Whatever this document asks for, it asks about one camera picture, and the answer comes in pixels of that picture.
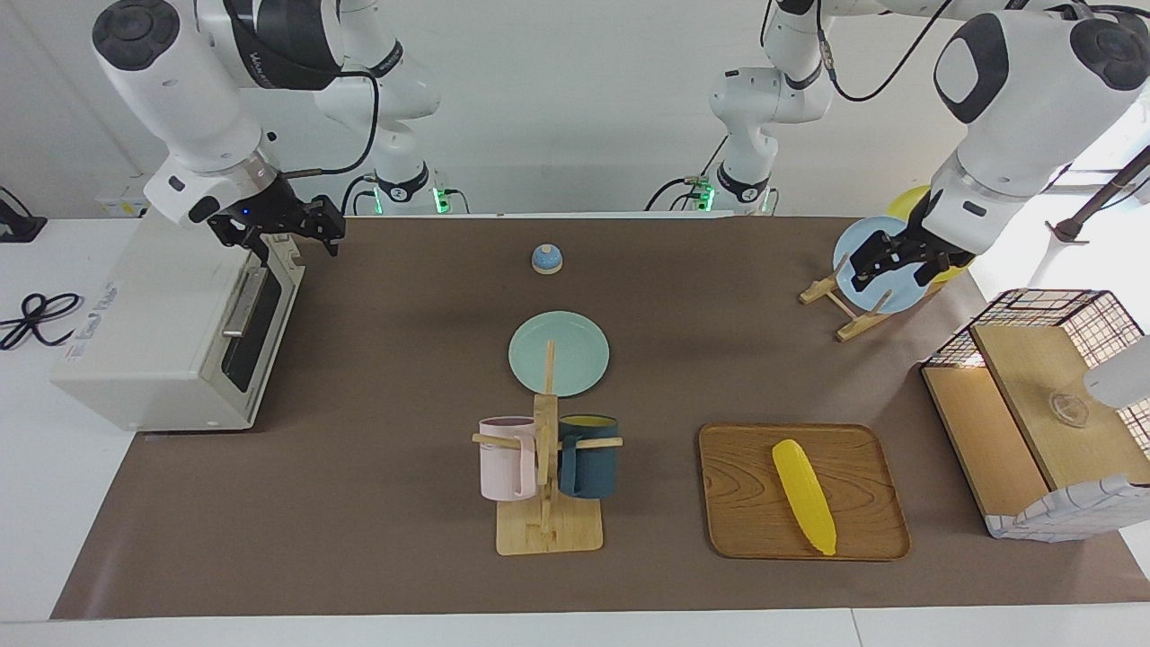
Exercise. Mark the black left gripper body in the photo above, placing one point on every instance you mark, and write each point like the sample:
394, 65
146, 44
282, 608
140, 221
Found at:
912, 247

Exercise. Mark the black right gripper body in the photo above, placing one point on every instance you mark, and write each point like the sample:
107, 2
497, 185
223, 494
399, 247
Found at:
256, 211

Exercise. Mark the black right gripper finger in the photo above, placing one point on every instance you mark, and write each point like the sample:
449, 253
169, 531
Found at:
244, 239
325, 217

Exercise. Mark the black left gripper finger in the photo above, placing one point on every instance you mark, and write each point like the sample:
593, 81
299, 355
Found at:
867, 268
927, 267

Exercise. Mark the yellow corn cob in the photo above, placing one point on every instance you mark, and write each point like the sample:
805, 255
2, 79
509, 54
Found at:
804, 494

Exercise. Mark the pale green plate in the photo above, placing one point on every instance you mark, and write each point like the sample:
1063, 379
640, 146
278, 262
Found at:
575, 350

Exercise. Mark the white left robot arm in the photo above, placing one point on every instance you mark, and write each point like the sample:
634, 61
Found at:
1015, 117

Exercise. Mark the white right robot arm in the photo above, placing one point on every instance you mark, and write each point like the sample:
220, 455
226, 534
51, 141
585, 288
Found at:
189, 99

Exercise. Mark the white toaster oven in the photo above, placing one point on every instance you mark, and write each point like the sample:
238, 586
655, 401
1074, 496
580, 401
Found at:
153, 341

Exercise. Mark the light blue plate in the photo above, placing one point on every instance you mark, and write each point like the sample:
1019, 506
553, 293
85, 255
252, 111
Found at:
898, 298

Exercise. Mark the yellow plate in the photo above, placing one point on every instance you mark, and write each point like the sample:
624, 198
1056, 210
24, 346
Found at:
907, 202

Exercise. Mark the wooden plate rack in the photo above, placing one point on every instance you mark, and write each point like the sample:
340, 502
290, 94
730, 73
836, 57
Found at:
853, 328

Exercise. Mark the black stand pole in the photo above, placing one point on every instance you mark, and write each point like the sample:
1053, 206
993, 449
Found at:
1101, 199

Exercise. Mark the small clear glass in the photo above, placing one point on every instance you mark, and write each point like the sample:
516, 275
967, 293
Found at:
1068, 410

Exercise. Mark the blurred white object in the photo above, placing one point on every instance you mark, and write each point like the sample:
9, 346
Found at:
1121, 377

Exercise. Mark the small blue call bell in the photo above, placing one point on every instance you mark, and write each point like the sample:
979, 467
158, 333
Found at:
546, 260

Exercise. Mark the wooden serving tray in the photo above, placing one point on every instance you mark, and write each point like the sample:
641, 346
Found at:
737, 494

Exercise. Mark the pink mug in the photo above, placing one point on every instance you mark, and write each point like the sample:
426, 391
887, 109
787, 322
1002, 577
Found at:
505, 467

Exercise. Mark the brown table mat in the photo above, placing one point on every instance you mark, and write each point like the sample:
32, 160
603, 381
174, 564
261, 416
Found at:
404, 539

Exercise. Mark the dark blue mug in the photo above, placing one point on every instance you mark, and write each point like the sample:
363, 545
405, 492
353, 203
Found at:
593, 467

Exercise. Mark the wooden mug rack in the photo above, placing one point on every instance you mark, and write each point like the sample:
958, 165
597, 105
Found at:
548, 535

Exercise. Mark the white wall socket box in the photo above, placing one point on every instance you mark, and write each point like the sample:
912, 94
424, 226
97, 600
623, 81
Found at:
121, 205

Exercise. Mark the black clamp mount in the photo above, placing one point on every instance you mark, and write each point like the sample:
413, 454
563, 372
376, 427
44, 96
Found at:
18, 226

